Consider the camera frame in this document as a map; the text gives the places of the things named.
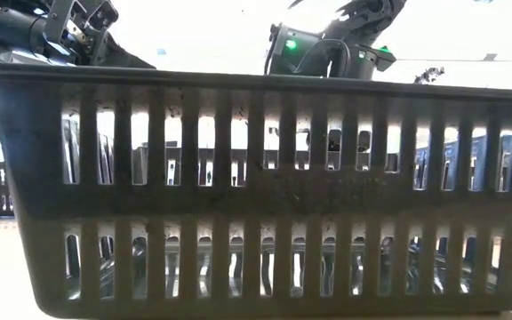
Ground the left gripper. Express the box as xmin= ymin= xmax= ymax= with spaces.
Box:
xmin=0 ymin=0 xmax=156 ymax=69

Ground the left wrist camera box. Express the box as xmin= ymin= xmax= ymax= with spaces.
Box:
xmin=82 ymin=0 xmax=120 ymax=32

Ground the dark jagged background object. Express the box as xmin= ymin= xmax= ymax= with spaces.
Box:
xmin=412 ymin=65 xmax=446 ymax=85

